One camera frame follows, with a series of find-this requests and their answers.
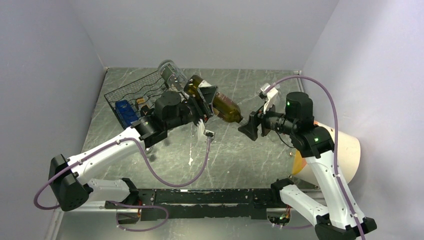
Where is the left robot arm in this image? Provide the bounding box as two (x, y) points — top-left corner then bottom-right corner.
(48, 85), (218, 212)

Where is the square black-capped liquor bottle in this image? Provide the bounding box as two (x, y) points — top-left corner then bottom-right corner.
(135, 97), (154, 119)

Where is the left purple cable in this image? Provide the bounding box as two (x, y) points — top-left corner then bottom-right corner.
(33, 136), (213, 211)

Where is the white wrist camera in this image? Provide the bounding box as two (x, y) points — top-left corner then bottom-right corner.
(197, 119), (215, 142)
(258, 83), (280, 114)

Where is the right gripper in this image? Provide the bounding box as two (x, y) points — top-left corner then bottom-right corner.
(238, 97), (297, 141)

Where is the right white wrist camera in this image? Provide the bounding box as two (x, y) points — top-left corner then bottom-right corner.
(258, 83), (280, 114)

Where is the clear round silver-capped bottle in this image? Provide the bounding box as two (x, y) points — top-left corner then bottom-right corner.
(157, 59), (188, 93)

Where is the cream drum orange lid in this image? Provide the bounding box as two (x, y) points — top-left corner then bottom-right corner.
(291, 131), (361, 186)

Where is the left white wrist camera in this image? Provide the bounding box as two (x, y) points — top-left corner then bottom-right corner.
(197, 119), (215, 142)

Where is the tall dark wine bottle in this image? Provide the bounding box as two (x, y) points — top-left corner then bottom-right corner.
(183, 74), (243, 123)

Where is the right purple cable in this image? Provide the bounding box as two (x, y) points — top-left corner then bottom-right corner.
(264, 75), (367, 240)

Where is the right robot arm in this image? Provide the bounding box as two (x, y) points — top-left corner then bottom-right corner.
(238, 92), (377, 240)

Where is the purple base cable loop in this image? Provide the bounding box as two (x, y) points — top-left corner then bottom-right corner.
(109, 200), (170, 233)

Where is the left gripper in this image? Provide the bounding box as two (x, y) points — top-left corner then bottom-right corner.
(166, 86), (218, 130)

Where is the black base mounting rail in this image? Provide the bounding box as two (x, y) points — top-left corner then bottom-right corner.
(104, 188), (287, 221)

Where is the black wire wine rack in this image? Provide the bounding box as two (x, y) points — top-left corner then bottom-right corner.
(104, 71), (168, 129)

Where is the blue liquid glass bottle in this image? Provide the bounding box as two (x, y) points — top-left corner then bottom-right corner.
(115, 100), (139, 129)

